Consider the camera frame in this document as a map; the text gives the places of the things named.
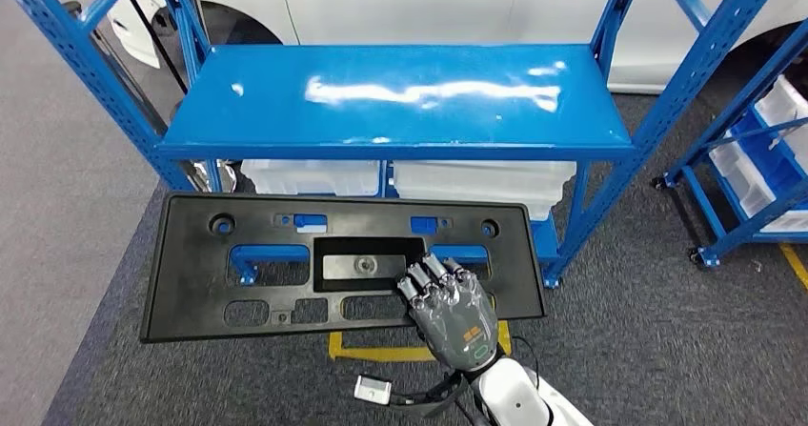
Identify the white car red stripe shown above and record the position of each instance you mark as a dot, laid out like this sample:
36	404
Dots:
442	6

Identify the blue plastic bin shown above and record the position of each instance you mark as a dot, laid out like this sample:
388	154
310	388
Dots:
767	161

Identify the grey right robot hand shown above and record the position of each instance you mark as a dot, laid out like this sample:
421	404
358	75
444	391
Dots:
457	322

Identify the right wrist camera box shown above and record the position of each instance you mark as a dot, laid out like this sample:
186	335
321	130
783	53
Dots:
372	390

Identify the black capped stanchion pole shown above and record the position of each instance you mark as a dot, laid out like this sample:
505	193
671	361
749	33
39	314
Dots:
228	178
158	44

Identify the blue metal shelf rack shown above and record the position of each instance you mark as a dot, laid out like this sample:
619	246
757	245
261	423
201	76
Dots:
707	221
379	120

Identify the yellow floor tape square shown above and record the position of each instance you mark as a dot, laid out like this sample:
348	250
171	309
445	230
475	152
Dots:
794	265
379	354

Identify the black plastic plate bracket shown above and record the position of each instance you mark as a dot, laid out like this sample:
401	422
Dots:
189	284

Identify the wide white plastic bin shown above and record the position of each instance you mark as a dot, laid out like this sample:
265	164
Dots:
540	211
473	180

